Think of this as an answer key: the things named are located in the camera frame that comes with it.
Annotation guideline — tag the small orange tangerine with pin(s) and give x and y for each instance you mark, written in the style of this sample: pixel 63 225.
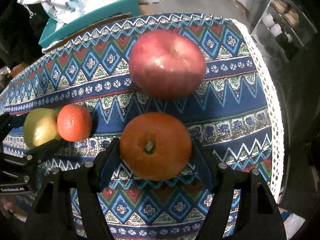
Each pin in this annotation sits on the small orange tangerine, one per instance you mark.
pixel 74 123

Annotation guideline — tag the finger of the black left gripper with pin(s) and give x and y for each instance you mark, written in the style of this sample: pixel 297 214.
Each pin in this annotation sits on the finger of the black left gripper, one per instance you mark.
pixel 8 122
pixel 44 151

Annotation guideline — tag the yellow green pear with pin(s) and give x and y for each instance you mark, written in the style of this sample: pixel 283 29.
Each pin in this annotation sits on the yellow green pear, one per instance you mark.
pixel 40 126

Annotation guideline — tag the brown cardboard box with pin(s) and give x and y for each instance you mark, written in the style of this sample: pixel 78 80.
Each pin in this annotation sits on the brown cardboard box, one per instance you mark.
pixel 17 69

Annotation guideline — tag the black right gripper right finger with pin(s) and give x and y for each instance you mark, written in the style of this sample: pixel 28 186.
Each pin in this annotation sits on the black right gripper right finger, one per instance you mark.
pixel 258 214

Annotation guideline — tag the left hand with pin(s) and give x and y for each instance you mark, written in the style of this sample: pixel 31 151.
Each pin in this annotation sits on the left hand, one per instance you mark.
pixel 16 204

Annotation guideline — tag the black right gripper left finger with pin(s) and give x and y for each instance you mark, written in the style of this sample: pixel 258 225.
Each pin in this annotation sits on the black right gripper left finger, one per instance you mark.
pixel 51 216

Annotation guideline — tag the teal cardboard box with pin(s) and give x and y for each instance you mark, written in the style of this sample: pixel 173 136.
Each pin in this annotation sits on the teal cardboard box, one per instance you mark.
pixel 103 14

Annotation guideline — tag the large orange with stem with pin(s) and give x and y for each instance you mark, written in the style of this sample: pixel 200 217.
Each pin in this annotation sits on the large orange with stem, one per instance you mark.
pixel 155 146

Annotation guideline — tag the pink red apple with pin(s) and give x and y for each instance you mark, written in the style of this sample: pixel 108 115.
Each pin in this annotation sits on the pink red apple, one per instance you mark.
pixel 166 65

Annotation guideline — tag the blue patterned tablecloth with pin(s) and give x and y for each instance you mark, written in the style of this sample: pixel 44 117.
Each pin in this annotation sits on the blue patterned tablecloth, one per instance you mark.
pixel 234 114

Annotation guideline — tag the grey shoe rack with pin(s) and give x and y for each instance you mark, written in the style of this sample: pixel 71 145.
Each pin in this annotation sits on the grey shoe rack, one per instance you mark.
pixel 284 29

